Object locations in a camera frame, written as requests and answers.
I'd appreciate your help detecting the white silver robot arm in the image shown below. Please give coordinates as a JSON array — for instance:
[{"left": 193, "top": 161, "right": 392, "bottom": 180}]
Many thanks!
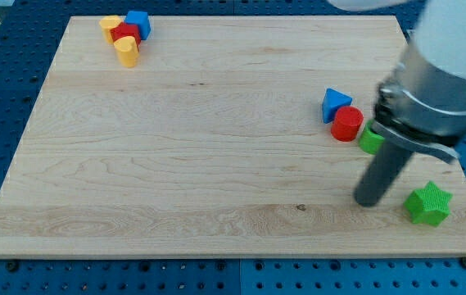
[{"left": 373, "top": 0, "right": 466, "bottom": 162}]

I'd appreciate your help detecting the blue triangle block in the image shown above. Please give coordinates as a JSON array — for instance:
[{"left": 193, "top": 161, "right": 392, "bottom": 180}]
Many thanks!
[{"left": 321, "top": 88, "right": 353, "bottom": 124}]

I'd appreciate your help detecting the green circle block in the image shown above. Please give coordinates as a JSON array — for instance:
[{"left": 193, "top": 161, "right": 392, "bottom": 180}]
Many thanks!
[{"left": 359, "top": 120, "right": 385, "bottom": 155}]

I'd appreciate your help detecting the wooden board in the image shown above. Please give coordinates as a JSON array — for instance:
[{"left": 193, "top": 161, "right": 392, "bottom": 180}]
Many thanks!
[{"left": 0, "top": 16, "right": 466, "bottom": 260}]

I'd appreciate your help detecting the red cylinder block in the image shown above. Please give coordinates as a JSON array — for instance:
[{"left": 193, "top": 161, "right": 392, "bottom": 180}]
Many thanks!
[{"left": 331, "top": 106, "right": 364, "bottom": 142}]

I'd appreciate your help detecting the yellow heart block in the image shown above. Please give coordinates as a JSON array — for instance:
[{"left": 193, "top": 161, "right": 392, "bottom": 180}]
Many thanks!
[{"left": 113, "top": 36, "right": 139, "bottom": 68}]

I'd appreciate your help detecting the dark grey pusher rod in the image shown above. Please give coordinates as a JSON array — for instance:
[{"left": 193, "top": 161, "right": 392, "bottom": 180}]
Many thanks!
[{"left": 353, "top": 141, "right": 413, "bottom": 207}]

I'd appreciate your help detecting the blue cube block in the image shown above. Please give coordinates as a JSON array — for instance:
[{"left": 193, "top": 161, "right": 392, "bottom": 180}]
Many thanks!
[{"left": 124, "top": 11, "right": 152, "bottom": 40}]

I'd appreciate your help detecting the yellow rear block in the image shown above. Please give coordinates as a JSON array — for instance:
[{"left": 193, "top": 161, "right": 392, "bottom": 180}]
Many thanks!
[{"left": 98, "top": 15, "right": 122, "bottom": 44}]

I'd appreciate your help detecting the green star block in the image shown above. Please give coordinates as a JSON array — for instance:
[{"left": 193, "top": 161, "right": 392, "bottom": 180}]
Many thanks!
[{"left": 404, "top": 181, "right": 453, "bottom": 227}]

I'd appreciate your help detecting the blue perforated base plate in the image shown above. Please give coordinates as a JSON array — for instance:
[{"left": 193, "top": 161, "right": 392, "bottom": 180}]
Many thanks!
[{"left": 0, "top": 0, "right": 466, "bottom": 294}]

